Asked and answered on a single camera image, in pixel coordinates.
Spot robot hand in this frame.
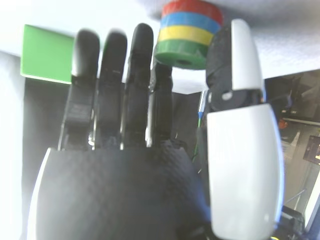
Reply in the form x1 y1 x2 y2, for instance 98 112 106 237
26 18 286 240

